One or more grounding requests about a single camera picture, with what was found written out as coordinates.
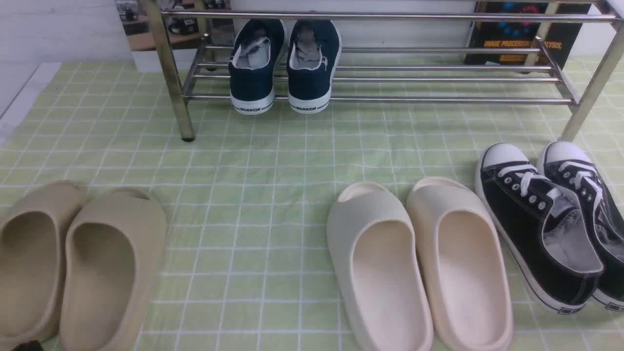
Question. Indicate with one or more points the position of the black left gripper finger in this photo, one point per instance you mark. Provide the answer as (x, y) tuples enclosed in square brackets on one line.
[(32, 345)]

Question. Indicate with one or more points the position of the black canvas sneaker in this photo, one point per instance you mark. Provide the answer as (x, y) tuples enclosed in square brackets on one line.
[(567, 165), (543, 226)]

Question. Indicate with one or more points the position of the silver metal shoe rack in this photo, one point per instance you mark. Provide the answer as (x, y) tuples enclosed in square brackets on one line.
[(181, 92)]

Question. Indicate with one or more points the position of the tan slide slipper left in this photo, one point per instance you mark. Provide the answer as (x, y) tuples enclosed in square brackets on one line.
[(32, 261)]

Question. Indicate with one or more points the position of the tan slide slipper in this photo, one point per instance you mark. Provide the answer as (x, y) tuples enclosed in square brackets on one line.
[(113, 250), (32, 261)]

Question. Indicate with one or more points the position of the tan slide slipper right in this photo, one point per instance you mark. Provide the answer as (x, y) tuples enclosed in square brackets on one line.
[(113, 250)]

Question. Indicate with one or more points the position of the green checkered cloth mat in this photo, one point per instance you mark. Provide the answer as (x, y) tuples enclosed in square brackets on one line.
[(246, 267)]

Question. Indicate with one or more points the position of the cream slide slipper left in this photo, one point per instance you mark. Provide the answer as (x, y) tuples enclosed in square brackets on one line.
[(371, 242)]

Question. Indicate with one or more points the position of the cream slide slipper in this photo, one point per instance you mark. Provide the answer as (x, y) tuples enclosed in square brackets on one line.
[(371, 242), (464, 274)]

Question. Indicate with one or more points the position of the navy sneaker left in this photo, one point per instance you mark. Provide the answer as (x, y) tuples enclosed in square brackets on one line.
[(258, 47)]

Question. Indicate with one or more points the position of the navy sneaker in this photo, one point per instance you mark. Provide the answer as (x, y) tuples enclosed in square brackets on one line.
[(258, 47), (314, 50)]

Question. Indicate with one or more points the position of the navy sneaker right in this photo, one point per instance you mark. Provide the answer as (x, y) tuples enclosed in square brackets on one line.
[(314, 50)]

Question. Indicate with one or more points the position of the cream slide slipper right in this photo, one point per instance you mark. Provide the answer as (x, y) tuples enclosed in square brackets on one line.
[(464, 274)]

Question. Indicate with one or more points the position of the black poster board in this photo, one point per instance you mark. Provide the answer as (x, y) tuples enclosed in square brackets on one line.
[(559, 40)]

